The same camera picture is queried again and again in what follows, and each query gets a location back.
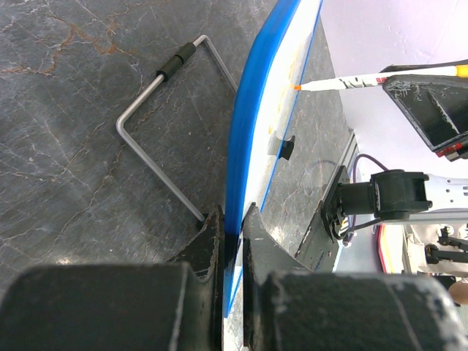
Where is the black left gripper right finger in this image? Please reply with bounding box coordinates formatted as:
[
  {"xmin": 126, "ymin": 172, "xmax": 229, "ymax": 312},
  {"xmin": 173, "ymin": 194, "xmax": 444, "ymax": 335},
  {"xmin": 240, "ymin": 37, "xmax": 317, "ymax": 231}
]
[{"xmin": 243, "ymin": 205, "xmax": 467, "ymax": 350}]

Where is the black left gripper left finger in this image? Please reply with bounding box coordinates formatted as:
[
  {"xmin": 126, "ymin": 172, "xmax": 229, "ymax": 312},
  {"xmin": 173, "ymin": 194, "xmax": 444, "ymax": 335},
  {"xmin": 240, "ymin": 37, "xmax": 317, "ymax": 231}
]
[{"xmin": 1, "ymin": 206, "xmax": 224, "ymax": 350}]

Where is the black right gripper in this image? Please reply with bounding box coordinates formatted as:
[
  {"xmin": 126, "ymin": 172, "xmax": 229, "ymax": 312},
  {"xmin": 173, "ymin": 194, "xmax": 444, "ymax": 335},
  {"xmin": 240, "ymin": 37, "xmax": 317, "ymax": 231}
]
[{"xmin": 381, "ymin": 64, "xmax": 468, "ymax": 161}]

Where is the white marker with yellow cap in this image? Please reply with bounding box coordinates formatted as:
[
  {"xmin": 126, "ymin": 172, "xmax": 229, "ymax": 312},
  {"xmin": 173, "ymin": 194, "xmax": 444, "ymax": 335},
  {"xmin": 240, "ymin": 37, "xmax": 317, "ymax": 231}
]
[{"xmin": 293, "ymin": 64, "xmax": 467, "ymax": 91}]

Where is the blue framed whiteboard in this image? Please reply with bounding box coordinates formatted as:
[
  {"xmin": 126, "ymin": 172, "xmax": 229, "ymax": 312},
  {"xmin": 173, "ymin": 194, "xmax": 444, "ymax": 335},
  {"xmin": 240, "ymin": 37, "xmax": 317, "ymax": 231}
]
[{"xmin": 223, "ymin": 1, "xmax": 322, "ymax": 317}]

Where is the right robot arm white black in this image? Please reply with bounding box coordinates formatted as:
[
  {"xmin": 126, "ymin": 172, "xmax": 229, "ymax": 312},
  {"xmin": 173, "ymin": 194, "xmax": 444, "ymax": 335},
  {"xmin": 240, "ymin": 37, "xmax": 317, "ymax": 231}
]
[{"xmin": 304, "ymin": 61, "xmax": 467, "ymax": 240}]

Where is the black whiteboard foot clip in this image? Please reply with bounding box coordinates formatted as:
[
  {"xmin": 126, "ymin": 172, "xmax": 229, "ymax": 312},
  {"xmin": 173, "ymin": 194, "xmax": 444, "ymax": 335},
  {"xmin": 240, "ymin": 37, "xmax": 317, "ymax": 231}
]
[{"xmin": 278, "ymin": 135, "xmax": 295, "ymax": 161}]

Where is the red framed board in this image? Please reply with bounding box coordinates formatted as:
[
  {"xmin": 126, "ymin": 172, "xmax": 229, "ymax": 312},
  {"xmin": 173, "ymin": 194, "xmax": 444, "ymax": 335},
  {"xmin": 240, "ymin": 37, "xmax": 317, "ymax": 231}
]
[{"xmin": 377, "ymin": 224, "xmax": 404, "ymax": 274}]

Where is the person in white shirt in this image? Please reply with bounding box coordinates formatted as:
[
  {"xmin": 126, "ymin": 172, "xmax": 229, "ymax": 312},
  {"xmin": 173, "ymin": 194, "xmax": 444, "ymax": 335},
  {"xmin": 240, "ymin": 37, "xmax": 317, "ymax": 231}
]
[{"xmin": 404, "ymin": 224, "xmax": 467, "ymax": 305}]

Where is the metal wire whiteboard stand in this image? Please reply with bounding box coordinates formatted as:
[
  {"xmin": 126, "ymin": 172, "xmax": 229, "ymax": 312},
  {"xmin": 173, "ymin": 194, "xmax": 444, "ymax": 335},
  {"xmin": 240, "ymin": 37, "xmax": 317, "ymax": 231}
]
[{"xmin": 116, "ymin": 34, "xmax": 238, "ymax": 222}]

